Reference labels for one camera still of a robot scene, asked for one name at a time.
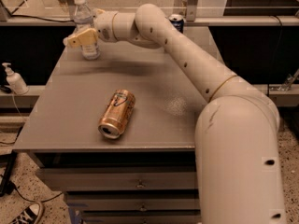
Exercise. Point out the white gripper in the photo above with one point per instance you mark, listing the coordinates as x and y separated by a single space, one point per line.
104 27

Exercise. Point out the clear plastic water bottle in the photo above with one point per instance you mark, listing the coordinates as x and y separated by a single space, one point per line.
83 19

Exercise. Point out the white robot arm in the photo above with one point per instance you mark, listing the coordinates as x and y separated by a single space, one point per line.
236 134

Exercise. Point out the white pump dispenser bottle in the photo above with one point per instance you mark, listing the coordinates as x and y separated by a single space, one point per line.
15 80

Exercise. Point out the gold soda can lying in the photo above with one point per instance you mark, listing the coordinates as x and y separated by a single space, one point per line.
114 121

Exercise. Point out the dark blue soda can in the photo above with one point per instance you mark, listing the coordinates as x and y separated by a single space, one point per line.
177 21

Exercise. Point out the grey drawer cabinet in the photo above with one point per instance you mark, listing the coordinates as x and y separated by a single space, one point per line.
62 130

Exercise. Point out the top grey drawer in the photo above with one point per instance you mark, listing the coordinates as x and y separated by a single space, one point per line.
119 178

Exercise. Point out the grey drawer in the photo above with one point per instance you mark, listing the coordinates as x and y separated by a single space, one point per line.
135 201
150 217
119 178

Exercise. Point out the middle grey drawer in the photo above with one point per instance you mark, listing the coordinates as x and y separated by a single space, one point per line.
135 201

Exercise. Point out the bottom grey drawer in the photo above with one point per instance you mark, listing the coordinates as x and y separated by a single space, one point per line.
150 217

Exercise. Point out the black and white sneaker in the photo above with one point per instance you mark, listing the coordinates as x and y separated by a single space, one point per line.
30 215

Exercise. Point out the metal frame post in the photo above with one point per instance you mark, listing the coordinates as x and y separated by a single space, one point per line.
191 10

